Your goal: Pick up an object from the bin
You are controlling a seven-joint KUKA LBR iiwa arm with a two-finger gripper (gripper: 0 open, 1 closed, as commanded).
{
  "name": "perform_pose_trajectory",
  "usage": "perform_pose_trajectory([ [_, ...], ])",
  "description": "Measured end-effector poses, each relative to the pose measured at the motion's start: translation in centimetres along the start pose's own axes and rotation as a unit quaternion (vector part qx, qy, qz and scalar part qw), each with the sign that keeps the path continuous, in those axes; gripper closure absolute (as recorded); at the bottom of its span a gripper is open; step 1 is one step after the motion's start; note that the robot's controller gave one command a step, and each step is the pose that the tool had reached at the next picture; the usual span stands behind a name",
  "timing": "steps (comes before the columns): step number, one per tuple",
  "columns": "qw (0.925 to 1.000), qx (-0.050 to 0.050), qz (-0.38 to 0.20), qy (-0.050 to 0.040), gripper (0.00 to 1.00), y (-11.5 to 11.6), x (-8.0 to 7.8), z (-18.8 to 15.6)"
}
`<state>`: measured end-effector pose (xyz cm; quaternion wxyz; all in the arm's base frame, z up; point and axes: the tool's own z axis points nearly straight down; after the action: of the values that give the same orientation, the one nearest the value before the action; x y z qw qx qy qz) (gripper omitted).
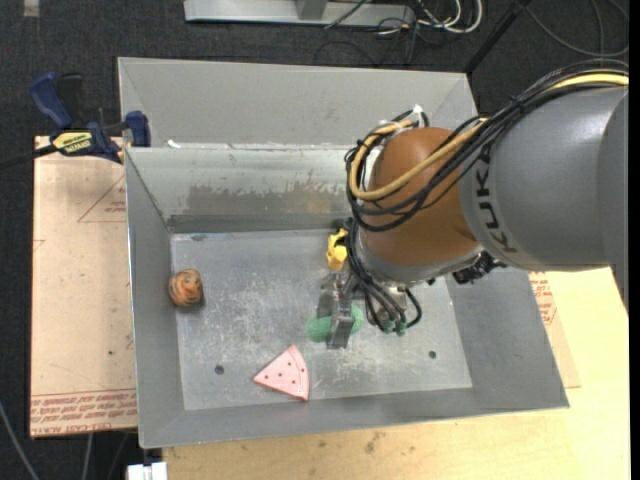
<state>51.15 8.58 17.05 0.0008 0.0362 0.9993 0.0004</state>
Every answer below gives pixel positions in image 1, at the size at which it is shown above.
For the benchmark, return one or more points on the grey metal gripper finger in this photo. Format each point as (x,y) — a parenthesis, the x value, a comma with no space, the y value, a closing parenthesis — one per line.
(325,304)
(341,329)

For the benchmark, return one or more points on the orange striped toy ball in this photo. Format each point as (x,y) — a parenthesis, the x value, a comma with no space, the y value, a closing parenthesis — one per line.
(185,288)

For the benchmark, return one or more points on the grey metal bin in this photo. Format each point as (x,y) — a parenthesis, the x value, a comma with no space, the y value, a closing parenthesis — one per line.
(250,293)

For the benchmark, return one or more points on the yellow plastic toy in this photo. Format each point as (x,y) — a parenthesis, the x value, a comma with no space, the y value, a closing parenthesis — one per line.
(336,252)

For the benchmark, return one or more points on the pink toy watermelon slice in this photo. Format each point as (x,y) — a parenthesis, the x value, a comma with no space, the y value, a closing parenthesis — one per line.
(286,375)

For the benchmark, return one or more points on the green toy vegetable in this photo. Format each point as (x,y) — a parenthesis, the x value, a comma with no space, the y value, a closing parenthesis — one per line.
(316,329)

